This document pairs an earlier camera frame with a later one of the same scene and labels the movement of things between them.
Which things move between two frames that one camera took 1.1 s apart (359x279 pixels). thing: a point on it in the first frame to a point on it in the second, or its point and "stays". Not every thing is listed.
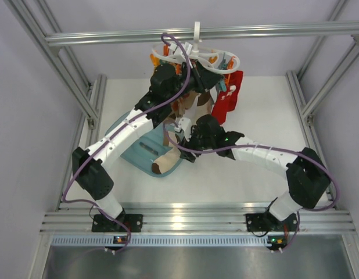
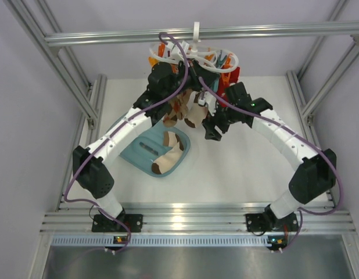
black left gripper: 204,79 stays
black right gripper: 189,144 to 209,124
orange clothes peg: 228,78 stays
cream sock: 167,161 stays
